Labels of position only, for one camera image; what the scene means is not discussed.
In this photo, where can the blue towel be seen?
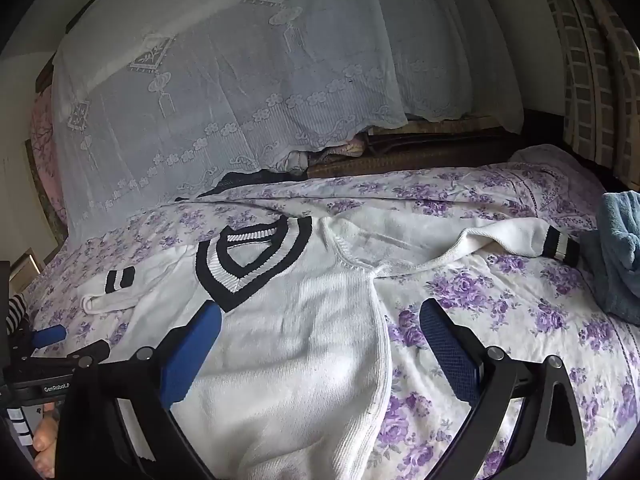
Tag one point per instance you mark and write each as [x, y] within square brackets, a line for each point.
[620, 260]

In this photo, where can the beige checked curtain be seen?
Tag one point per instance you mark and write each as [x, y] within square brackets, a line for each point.
[585, 60]

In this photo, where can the purple floral bed sheet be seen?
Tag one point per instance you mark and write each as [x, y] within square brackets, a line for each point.
[500, 310]

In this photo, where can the brown woven bed frame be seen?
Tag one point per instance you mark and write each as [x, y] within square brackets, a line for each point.
[425, 157]

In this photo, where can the person's left hand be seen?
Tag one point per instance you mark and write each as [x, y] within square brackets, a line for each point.
[45, 440]

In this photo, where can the white lace cover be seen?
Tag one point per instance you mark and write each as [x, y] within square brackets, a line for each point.
[225, 85]

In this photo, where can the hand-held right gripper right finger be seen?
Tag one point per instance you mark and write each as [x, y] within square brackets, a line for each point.
[450, 355]

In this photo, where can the black white striped garment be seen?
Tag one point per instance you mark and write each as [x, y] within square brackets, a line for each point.
[16, 311]

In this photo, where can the white sweater with black trim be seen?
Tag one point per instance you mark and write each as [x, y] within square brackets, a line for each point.
[300, 335]

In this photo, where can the dark cloth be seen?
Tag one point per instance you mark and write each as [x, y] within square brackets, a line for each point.
[240, 181]

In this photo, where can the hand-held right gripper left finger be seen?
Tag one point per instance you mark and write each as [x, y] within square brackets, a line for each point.
[192, 355]

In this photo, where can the pink floral cloth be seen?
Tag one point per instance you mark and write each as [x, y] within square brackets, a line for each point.
[42, 150]

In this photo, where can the pink beige cloth bundle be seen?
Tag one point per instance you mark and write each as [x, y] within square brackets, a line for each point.
[345, 149]

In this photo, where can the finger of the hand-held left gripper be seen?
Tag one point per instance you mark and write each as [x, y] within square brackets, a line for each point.
[92, 351]
[50, 336]

